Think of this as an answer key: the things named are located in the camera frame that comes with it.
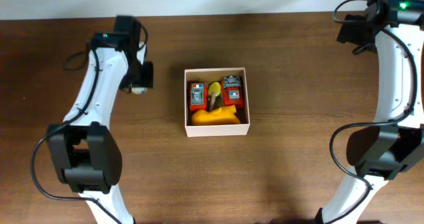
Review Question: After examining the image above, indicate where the yellow grey toy ball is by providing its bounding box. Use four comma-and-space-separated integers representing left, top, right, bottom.
131, 87, 148, 95

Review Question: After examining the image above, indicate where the red toy car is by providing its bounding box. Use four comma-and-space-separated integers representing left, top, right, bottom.
189, 83, 208, 111

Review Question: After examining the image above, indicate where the yellow wooden rattle drum toy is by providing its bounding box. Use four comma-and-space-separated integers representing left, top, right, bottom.
208, 82, 221, 111

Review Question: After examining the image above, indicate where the red toy fire truck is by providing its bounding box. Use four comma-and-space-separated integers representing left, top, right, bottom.
221, 76, 244, 109

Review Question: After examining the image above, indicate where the orange toy fish figure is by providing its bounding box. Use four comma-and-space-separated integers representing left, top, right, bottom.
191, 105, 241, 126

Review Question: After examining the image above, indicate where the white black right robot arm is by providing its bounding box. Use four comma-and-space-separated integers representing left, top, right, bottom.
315, 0, 423, 223

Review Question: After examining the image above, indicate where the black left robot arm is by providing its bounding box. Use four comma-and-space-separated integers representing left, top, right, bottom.
41, 15, 154, 223

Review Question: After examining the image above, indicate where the white open cardboard box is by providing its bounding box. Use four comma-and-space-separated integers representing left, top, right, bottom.
184, 68, 250, 137

